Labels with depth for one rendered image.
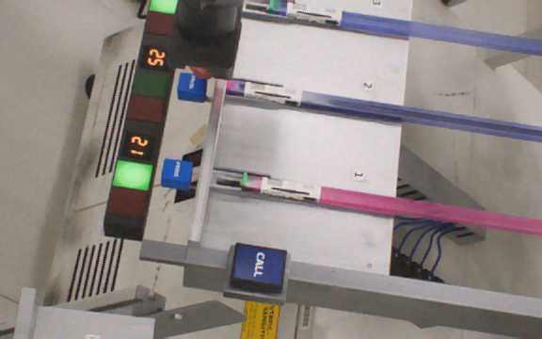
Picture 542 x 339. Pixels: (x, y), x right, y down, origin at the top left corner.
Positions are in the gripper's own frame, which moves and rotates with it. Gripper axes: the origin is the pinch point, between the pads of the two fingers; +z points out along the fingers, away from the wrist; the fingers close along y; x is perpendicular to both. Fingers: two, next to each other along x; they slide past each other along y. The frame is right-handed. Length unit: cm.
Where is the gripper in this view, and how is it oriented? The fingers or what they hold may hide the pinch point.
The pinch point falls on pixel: (204, 72)
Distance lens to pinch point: 129.7
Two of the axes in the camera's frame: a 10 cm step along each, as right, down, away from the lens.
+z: -0.7, 4.7, 8.8
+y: 1.4, -8.7, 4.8
